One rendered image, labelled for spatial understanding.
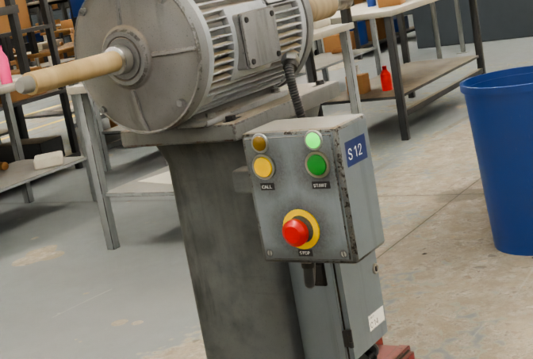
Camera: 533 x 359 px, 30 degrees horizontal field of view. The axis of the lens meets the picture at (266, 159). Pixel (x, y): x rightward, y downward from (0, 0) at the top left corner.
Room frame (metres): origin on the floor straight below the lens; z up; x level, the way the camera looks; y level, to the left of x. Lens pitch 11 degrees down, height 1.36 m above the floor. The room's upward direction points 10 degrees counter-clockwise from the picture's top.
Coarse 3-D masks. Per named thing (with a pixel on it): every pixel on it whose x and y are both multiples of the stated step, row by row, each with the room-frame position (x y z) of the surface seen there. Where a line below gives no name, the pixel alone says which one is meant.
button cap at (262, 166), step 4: (256, 160) 1.41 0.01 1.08; (260, 160) 1.41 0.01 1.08; (264, 160) 1.41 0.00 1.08; (268, 160) 1.40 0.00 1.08; (256, 164) 1.41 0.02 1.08; (260, 164) 1.41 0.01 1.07; (264, 164) 1.41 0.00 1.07; (268, 164) 1.40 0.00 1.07; (256, 168) 1.41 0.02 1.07; (260, 168) 1.41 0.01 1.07; (264, 168) 1.41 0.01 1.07; (268, 168) 1.40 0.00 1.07; (256, 172) 1.42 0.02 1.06; (260, 172) 1.41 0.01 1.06; (264, 172) 1.41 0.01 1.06; (268, 172) 1.40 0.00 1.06; (260, 176) 1.41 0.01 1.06; (264, 176) 1.41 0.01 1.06
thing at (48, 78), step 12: (84, 60) 1.46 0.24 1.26; (96, 60) 1.47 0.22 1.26; (108, 60) 1.49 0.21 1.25; (120, 60) 1.51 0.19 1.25; (36, 72) 1.38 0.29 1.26; (48, 72) 1.39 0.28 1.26; (60, 72) 1.41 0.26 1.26; (72, 72) 1.42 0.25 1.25; (84, 72) 1.44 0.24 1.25; (96, 72) 1.47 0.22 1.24; (108, 72) 1.49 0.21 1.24; (36, 84) 1.37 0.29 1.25; (48, 84) 1.38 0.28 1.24; (60, 84) 1.41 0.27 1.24
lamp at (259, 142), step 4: (256, 136) 1.41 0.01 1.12; (260, 136) 1.41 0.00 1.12; (264, 136) 1.41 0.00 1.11; (252, 140) 1.42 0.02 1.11; (256, 140) 1.41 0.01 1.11; (260, 140) 1.41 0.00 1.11; (264, 140) 1.41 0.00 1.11; (252, 144) 1.42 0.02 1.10; (256, 144) 1.41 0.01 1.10; (260, 144) 1.41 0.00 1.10; (264, 144) 1.40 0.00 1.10; (268, 144) 1.40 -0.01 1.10; (256, 148) 1.41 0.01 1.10; (260, 148) 1.41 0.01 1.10; (264, 148) 1.41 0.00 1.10; (260, 152) 1.41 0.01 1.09
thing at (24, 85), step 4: (24, 76) 1.37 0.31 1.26; (28, 76) 1.37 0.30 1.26; (20, 80) 1.36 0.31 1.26; (24, 80) 1.36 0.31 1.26; (28, 80) 1.36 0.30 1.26; (32, 80) 1.36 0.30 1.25; (16, 84) 1.36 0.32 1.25; (20, 84) 1.36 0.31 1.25; (24, 84) 1.35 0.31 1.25; (28, 84) 1.36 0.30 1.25; (32, 84) 1.36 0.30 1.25; (16, 88) 1.36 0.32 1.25; (20, 88) 1.36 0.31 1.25; (24, 88) 1.35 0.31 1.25; (28, 88) 1.36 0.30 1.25; (32, 88) 1.36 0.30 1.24; (20, 92) 1.36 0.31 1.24; (24, 92) 1.36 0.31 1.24; (28, 92) 1.36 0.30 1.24; (32, 92) 1.37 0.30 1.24
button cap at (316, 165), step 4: (312, 156) 1.36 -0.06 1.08; (316, 156) 1.36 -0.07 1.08; (320, 156) 1.35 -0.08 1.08; (308, 160) 1.36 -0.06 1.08; (312, 160) 1.36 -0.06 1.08; (316, 160) 1.36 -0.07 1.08; (320, 160) 1.35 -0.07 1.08; (324, 160) 1.35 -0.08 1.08; (308, 164) 1.37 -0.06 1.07; (312, 164) 1.36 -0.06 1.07; (316, 164) 1.36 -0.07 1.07; (320, 164) 1.35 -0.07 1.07; (324, 164) 1.35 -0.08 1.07; (308, 168) 1.37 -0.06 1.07; (312, 168) 1.36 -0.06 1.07; (316, 168) 1.36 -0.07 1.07; (320, 168) 1.35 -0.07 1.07; (324, 168) 1.35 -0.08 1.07; (312, 172) 1.36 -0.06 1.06; (316, 172) 1.36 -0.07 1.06; (320, 172) 1.36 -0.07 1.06
